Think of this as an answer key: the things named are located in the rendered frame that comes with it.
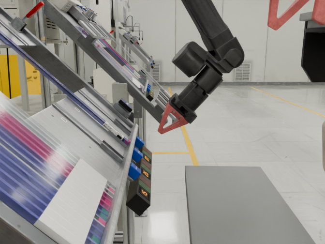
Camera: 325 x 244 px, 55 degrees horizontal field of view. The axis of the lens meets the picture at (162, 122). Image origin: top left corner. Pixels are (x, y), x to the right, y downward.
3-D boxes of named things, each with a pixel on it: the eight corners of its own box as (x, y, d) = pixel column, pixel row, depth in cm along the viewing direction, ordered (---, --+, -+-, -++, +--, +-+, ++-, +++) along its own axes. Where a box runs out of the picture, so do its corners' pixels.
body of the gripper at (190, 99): (172, 104, 73) (194, 80, 72) (170, 97, 83) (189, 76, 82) (192, 122, 74) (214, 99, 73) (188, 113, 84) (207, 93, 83)
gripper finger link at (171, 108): (149, 126, 77) (174, 98, 75) (150, 119, 84) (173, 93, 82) (169, 144, 78) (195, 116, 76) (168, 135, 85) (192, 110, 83)
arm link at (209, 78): (228, 79, 74) (222, 75, 80) (208, 59, 72) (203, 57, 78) (208, 100, 75) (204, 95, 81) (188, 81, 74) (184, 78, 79)
